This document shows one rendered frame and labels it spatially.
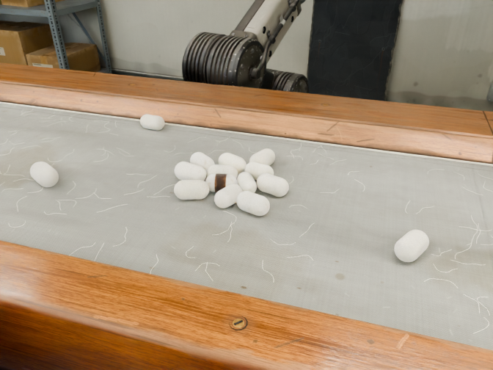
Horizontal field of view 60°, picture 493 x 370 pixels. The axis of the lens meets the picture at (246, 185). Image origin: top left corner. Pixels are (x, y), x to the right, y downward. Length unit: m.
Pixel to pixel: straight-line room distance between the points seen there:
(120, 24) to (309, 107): 2.52
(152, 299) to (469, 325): 0.22
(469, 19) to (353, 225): 2.10
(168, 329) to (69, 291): 0.08
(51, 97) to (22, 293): 0.44
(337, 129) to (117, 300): 0.36
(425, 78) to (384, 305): 2.22
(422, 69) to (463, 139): 1.93
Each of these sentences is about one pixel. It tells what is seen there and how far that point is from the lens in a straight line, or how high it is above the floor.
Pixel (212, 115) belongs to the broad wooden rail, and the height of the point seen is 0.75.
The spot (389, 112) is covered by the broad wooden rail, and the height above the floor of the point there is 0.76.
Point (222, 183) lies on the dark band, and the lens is 0.44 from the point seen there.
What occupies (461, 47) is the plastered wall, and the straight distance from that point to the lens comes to 2.49.
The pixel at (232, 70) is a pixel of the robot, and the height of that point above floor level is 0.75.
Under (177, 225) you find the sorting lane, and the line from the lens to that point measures 0.41.
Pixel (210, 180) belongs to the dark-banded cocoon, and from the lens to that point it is 0.45.
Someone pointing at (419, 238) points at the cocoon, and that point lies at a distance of 0.39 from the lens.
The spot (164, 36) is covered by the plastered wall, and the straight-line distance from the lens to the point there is 2.89.
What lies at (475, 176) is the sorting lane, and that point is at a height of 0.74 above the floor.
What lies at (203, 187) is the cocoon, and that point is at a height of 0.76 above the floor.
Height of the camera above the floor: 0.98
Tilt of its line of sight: 32 degrees down
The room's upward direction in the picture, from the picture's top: straight up
